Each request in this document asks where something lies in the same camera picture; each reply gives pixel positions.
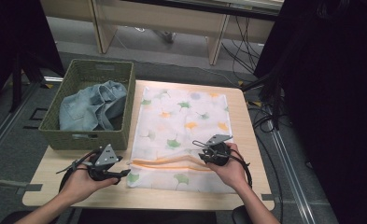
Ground light blue denim garment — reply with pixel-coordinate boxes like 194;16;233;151
59;79;129;132

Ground dark clothing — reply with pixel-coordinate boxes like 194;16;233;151
78;208;219;224

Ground person's right hand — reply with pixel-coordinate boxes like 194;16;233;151
205;142;250;195

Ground white leaf-print laundry bag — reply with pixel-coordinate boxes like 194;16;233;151
126;86;237;194

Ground light wooden desk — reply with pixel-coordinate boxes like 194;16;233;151
40;0;286;66

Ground black floor cables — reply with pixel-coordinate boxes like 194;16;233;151
220;15;266;76

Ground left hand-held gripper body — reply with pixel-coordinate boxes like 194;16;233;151
87;143;120;182

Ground black metal stand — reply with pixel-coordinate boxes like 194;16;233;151
8;50;49;114

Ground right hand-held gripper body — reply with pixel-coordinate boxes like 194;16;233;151
202;133;233;167

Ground person's left hand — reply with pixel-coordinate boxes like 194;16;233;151
58;161;120;208

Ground black curtain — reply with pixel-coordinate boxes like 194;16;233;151
254;0;367;224
0;0;65;110

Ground green woven basket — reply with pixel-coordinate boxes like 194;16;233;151
38;59;137;151

